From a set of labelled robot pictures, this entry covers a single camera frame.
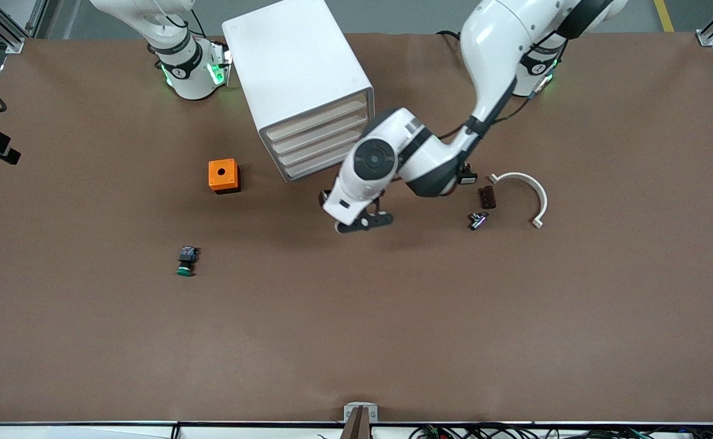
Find orange button box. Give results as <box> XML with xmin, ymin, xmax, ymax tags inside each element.
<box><xmin>207</xmin><ymin>158</ymin><xmax>242</xmax><ymax>195</ymax></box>

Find green push button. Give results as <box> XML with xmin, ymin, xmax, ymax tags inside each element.
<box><xmin>176</xmin><ymin>246</ymin><xmax>200</xmax><ymax>277</ymax></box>

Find brown table cover sheet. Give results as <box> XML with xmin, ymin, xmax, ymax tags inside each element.
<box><xmin>0</xmin><ymin>30</ymin><xmax>713</xmax><ymax>424</ymax></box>

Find white half ring clamp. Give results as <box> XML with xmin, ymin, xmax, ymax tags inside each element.
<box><xmin>489</xmin><ymin>173</ymin><xmax>548</xmax><ymax>229</ymax></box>

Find grey metal bracket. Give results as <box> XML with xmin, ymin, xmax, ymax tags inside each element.
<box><xmin>343</xmin><ymin>402</ymin><xmax>379</xmax><ymax>424</ymax></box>

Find tangled black and coloured cables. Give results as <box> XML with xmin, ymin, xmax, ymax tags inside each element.
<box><xmin>408</xmin><ymin>424</ymin><xmax>713</xmax><ymax>439</ymax></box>

